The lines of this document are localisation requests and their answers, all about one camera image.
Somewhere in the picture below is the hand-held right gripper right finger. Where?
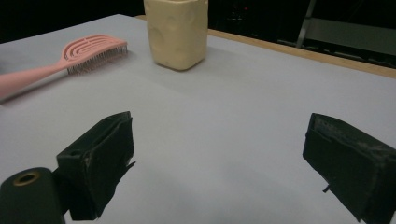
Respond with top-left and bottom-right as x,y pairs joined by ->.
302,112 -> 396,224

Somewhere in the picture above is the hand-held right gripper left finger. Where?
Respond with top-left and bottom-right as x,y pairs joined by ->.
56,110 -> 136,221

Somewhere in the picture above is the pink hairbrush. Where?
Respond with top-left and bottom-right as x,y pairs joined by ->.
0,34 -> 129,100

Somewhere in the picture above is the cream square holder cup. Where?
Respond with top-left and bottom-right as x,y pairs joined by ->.
143,0 -> 209,71

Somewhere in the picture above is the grey panel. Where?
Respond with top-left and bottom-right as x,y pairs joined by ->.
303,17 -> 396,58

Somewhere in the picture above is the metal stand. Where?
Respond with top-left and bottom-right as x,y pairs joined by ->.
295,0 -> 318,49

